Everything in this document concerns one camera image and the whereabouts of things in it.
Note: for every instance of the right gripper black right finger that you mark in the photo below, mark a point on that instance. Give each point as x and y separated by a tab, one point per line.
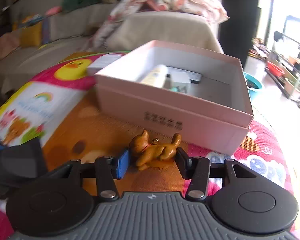
197	171

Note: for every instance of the pink cardboard box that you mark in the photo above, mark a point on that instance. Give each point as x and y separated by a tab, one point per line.
216	113

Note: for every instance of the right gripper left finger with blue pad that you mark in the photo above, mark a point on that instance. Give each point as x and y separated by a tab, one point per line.
107	170

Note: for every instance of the black rectangular device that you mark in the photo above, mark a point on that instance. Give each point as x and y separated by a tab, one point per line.
194	77

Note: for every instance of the cream lotion bottle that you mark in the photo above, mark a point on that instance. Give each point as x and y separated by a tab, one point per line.
156	77

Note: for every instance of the white power adapter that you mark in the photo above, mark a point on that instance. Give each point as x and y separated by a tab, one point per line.
179	82

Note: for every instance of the red plastic basin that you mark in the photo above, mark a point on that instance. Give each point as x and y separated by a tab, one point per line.
274	69

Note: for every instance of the small white carton box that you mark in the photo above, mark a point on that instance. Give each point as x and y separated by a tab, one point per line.
101	62

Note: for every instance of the yellow cushion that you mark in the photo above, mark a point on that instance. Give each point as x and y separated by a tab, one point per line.
31	36

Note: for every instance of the beige sofa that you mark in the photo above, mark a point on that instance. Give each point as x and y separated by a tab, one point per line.
65	34

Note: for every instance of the brown dog figurine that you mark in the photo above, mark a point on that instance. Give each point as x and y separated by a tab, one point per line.
151	153

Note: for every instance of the floral pink blanket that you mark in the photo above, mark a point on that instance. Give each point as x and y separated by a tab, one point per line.
210	10

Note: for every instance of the colourful cartoon play mat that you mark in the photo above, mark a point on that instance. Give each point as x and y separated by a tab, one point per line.
84	133

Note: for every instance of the metal shelf rack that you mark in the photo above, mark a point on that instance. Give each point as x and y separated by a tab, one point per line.
285	53

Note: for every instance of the teal plastic basin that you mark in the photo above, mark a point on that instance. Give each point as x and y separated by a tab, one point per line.
254	86

